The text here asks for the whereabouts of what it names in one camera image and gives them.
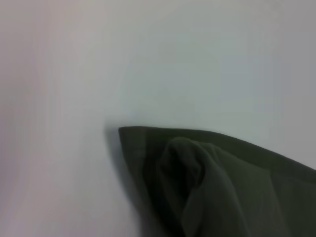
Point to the dark green shirt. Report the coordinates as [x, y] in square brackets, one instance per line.
[222, 185]

